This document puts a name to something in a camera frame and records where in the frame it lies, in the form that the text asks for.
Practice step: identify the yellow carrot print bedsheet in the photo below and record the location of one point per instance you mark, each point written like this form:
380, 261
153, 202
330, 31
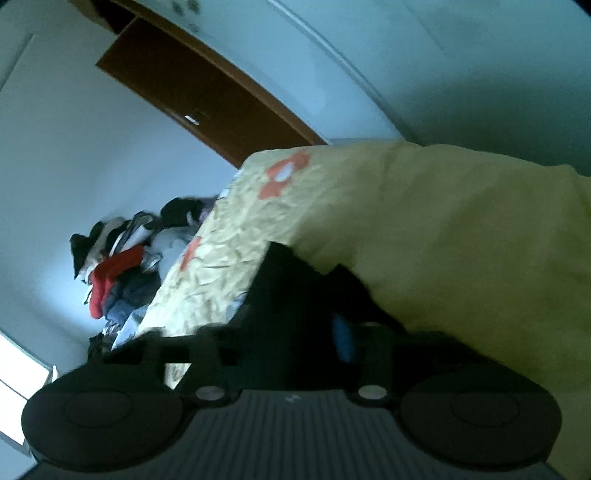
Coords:
438, 230

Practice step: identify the brown wooden door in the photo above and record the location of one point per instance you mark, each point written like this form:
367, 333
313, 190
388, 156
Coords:
184, 83

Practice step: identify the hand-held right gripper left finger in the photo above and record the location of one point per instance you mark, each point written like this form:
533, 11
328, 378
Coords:
207, 353

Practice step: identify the black pants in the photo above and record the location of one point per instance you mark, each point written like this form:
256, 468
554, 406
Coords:
295, 286

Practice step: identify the white wardrobe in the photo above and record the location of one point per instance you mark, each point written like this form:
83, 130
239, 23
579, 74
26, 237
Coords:
392, 55

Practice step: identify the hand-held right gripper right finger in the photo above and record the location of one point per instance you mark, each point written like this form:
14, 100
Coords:
342, 337

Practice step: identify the window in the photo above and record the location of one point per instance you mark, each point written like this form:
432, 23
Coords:
18, 369

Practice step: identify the pile of clothes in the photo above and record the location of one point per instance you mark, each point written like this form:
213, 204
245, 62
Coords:
115, 272

